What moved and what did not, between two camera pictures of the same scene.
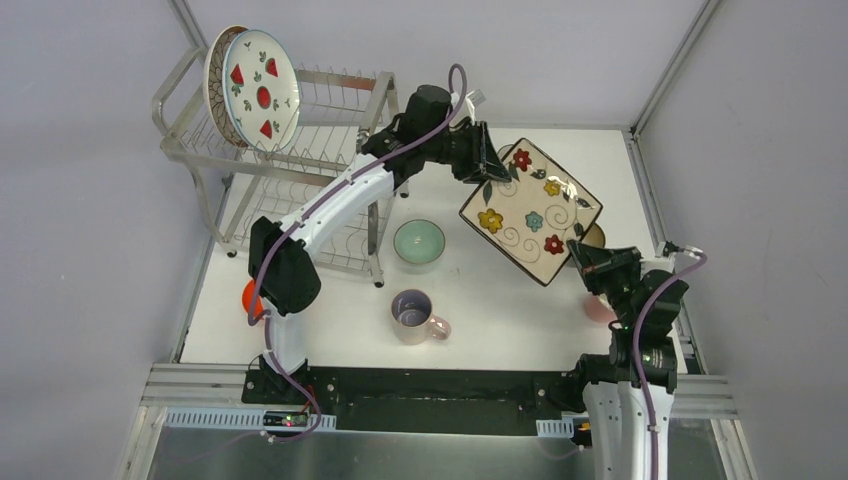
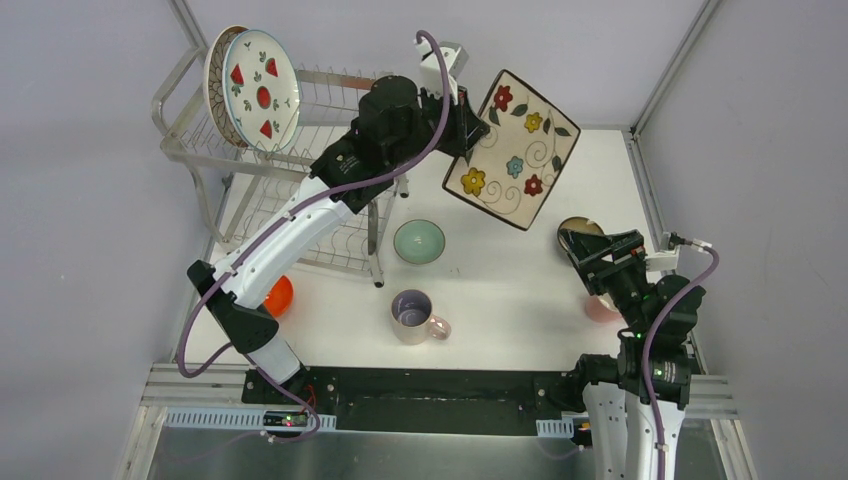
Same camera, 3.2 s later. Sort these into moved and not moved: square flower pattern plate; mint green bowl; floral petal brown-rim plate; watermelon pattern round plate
Moved: square flower pattern plate
Not moved: mint green bowl; watermelon pattern round plate; floral petal brown-rim plate
